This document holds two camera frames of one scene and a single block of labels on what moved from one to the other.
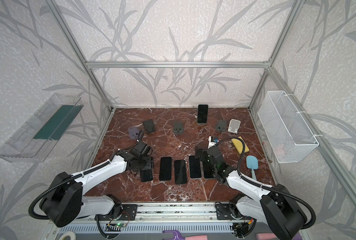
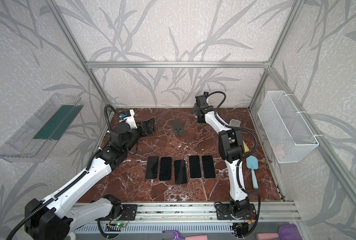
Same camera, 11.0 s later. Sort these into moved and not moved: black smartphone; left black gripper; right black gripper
Moved: left black gripper; right black gripper
Not moved: black smartphone
